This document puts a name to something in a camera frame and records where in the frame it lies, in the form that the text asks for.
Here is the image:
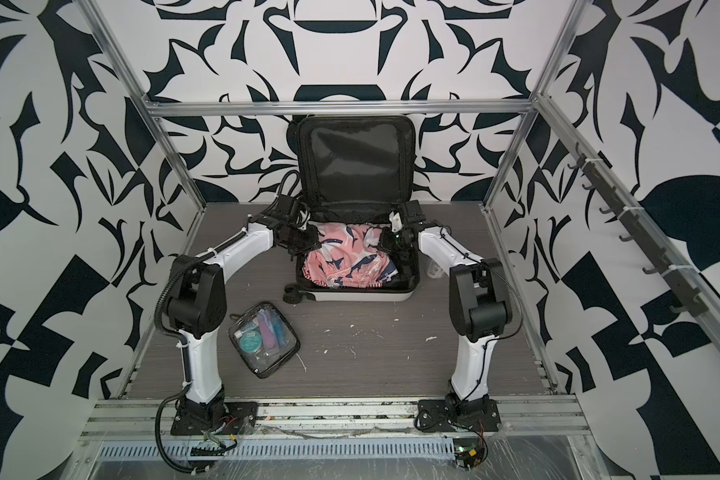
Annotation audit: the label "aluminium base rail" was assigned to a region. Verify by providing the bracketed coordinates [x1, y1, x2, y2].
[81, 395, 590, 440]

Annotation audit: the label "aluminium cage frame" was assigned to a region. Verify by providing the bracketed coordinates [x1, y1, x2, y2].
[77, 1, 720, 353]

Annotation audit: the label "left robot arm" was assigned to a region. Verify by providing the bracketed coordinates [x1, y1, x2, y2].
[153, 183, 317, 476]

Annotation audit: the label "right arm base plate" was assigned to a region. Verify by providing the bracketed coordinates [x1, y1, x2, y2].
[414, 396, 502, 433]

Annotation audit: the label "clear toiletry pouch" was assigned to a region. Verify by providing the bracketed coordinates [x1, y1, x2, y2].
[228, 301, 301, 379]

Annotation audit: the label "black open suitcase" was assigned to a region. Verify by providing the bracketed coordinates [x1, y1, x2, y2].
[283, 116, 420, 304]

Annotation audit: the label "blue lid plastic jar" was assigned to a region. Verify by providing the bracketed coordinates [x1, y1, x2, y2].
[426, 259, 447, 279]

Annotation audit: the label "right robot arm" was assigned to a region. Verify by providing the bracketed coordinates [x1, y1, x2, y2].
[381, 201, 514, 432]

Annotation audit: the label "wall hook rack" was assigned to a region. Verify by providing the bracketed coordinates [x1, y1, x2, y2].
[569, 146, 710, 317]

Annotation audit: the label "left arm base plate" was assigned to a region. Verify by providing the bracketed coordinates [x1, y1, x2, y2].
[170, 399, 259, 436]

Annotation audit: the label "white slotted cable duct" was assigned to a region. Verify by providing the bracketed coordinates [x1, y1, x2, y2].
[98, 437, 457, 461]

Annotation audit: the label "pink patterned shorts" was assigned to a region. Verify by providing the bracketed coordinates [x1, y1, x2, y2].
[302, 222, 398, 289]

